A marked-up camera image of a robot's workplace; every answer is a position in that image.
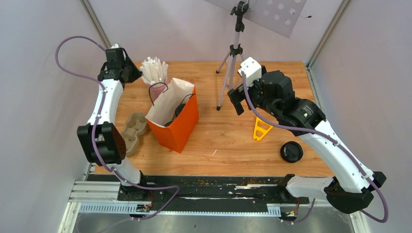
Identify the purple cable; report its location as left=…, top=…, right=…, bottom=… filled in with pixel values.
left=55, top=35, right=180, bottom=221
left=241, top=74, right=389, bottom=223

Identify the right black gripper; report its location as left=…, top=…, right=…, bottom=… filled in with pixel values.
left=227, top=74, right=280, bottom=118

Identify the bundle of white straws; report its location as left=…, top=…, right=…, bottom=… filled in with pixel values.
left=140, top=57, right=169, bottom=85

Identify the orange paper bag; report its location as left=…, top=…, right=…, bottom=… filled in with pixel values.
left=145, top=78, right=199, bottom=153

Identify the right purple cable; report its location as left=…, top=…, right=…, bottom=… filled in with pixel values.
left=241, top=74, right=389, bottom=223

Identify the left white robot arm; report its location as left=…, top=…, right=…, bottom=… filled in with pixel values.
left=77, top=44, right=149, bottom=200

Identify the grey pulp cup carrier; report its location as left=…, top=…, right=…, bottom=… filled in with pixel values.
left=120, top=112, right=147, bottom=157

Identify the silver camera tripod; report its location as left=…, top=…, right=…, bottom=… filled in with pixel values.
left=216, top=0, right=249, bottom=111

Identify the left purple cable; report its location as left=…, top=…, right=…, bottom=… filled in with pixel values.
left=55, top=35, right=180, bottom=221

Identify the pink translucent straw holder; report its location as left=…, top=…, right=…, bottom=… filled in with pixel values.
left=149, top=82, right=169, bottom=102

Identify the grey perforated panel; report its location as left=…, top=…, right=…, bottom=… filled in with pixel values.
left=208, top=0, right=307, bottom=38

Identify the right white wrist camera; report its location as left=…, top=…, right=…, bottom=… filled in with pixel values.
left=237, top=57, right=262, bottom=87

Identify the yellow triangular plastic bracket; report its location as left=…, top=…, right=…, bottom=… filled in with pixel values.
left=253, top=117, right=273, bottom=141

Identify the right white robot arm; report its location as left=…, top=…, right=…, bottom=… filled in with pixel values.
left=228, top=66, right=386, bottom=214

